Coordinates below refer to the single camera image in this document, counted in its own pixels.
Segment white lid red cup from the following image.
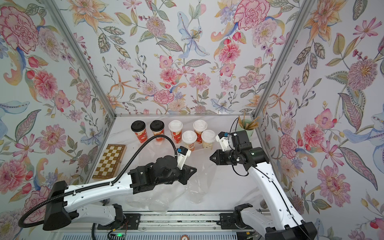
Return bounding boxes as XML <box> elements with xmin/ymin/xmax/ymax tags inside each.
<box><xmin>169</xmin><ymin>120</ymin><xmax>183</xmax><ymax>144</ymax></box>
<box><xmin>193</xmin><ymin>120</ymin><xmax>208</xmax><ymax>144</ymax></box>

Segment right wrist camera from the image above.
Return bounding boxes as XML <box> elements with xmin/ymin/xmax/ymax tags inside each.
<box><xmin>216</xmin><ymin>132</ymin><xmax>232</xmax><ymax>152</ymax></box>

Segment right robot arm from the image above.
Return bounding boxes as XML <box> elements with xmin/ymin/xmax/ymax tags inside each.
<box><xmin>210</xmin><ymin>131</ymin><xmax>318</xmax><ymax>240</ymax></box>

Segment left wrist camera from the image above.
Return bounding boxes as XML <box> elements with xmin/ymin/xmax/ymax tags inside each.
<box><xmin>177</xmin><ymin>146</ymin><xmax>192</xmax><ymax>170</ymax></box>

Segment white lid floral cup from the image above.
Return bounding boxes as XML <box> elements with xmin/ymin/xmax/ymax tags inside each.
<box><xmin>182</xmin><ymin>131</ymin><xmax>197</xmax><ymax>151</ymax></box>

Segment white lid red back cup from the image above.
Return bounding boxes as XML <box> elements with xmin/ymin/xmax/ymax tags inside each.
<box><xmin>193</xmin><ymin>120</ymin><xmax>208</xmax><ymax>144</ymax></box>

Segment black corrugated cable conduit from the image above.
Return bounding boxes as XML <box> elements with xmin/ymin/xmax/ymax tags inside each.
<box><xmin>17</xmin><ymin>134</ymin><xmax>178</xmax><ymax>229</ymax></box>

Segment wooden chessboard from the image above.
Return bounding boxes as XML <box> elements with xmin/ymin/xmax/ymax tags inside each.
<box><xmin>92</xmin><ymin>144</ymin><xmax>127</xmax><ymax>181</ymax></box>

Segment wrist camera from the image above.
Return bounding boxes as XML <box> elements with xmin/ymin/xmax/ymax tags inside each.
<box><xmin>216</xmin><ymin>132</ymin><xmax>232</xmax><ymax>152</ymax></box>
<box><xmin>177</xmin><ymin>146</ymin><xmax>192</xmax><ymax>170</ymax></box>

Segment wooden stir sticks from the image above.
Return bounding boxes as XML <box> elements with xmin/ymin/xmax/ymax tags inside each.
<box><xmin>238</xmin><ymin>115</ymin><xmax>260</xmax><ymax>131</ymax></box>

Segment green cup holder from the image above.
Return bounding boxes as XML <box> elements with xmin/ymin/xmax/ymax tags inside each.
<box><xmin>236</xmin><ymin>118</ymin><xmax>256</xmax><ymax>139</ymax></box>

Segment clear plastic carrier bag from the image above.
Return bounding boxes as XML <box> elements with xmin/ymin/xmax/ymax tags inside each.
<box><xmin>179</xmin><ymin>164</ymin><xmax>238</xmax><ymax>208</ymax></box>

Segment black lid red cup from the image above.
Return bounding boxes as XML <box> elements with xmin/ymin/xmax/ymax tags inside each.
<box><xmin>150</xmin><ymin>120</ymin><xmax>165</xmax><ymax>136</ymax></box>
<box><xmin>131</xmin><ymin>120</ymin><xmax>148</xmax><ymax>144</ymax></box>

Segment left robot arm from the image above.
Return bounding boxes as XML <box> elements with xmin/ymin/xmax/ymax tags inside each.
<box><xmin>43</xmin><ymin>156</ymin><xmax>197</xmax><ymax>231</ymax></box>

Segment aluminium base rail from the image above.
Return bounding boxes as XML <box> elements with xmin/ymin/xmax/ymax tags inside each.
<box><xmin>62</xmin><ymin>210</ymin><xmax>307</xmax><ymax>233</ymax></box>

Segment white lid beige cup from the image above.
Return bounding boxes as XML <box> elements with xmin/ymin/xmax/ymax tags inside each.
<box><xmin>201</xmin><ymin>130</ymin><xmax>216</xmax><ymax>149</ymax></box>

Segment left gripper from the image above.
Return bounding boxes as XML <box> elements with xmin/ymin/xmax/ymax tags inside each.
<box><xmin>156</xmin><ymin>164</ymin><xmax>200</xmax><ymax>184</ymax></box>

